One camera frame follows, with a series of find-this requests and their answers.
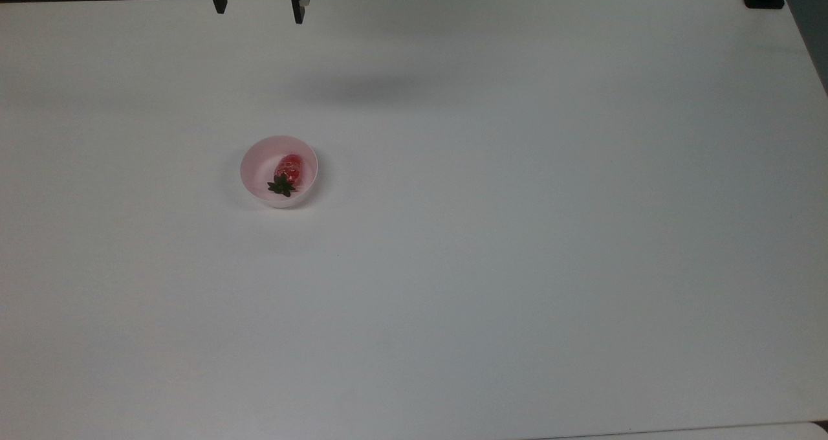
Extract pink plastic bowl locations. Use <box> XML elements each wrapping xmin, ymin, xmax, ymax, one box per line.
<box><xmin>239</xmin><ymin>135</ymin><xmax>320</xmax><ymax>209</ymax></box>

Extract red toy strawberry green leaves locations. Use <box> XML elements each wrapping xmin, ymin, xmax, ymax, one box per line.
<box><xmin>267</xmin><ymin>153</ymin><xmax>305</xmax><ymax>198</ymax></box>

